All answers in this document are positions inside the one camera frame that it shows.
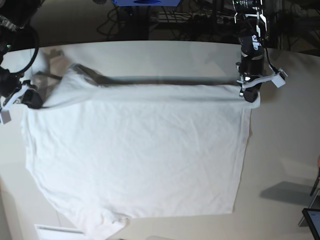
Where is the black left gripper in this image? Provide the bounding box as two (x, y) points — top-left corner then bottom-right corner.
(239, 83), (262, 103)

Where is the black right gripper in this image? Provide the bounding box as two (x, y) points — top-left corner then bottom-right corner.
(21, 89), (43, 109)

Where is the white T-shirt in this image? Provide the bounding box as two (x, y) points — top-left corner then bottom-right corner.
(21, 66), (260, 240)

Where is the white paper sheet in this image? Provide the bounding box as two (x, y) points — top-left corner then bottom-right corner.
(34, 224), (88, 240)

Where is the tablet with grey stand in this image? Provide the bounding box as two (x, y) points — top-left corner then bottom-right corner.
(298, 188), (320, 240)

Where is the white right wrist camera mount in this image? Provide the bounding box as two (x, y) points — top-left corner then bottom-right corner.
(0, 80), (37, 125)

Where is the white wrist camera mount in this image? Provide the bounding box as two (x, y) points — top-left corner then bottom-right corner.
(236, 63), (288, 98)
(0, 80), (37, 125)

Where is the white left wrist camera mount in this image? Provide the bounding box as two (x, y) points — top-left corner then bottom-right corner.
(236, 63), (288, 98)

